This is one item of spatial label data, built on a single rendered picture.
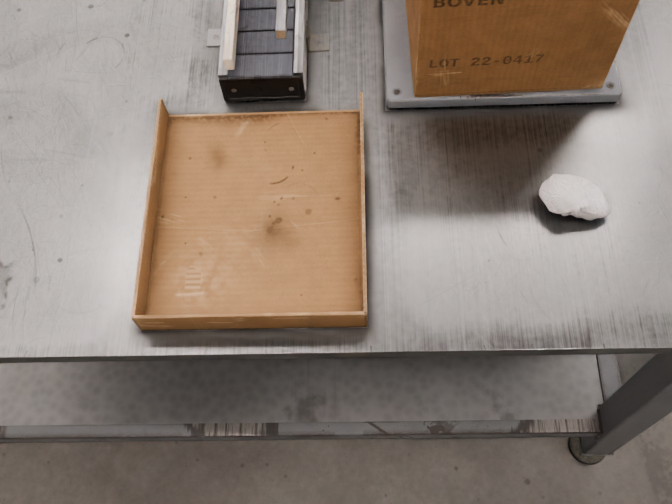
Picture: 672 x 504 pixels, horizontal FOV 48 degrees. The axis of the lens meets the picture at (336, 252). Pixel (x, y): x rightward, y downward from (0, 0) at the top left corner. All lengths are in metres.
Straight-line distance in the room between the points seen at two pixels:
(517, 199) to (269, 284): 0.32
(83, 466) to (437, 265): 1.09
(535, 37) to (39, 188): 0.64
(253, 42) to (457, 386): 0.78
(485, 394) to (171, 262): 0.76
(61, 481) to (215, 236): 0.98
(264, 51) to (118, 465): 1.04
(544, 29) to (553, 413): 0.80
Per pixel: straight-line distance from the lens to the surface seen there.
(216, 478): 1.68
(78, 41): 1.15
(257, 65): 0.99
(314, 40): 1.07
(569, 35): 0.93
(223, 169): 0.96
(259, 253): 0.89
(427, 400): 1.46
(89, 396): 1.56
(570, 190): 0.92
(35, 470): 1.81
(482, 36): 0.91
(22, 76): 1.14
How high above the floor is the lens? 1.63
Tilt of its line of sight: 64 degrees down
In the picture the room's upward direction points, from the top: 6 degrees counter-clockwise
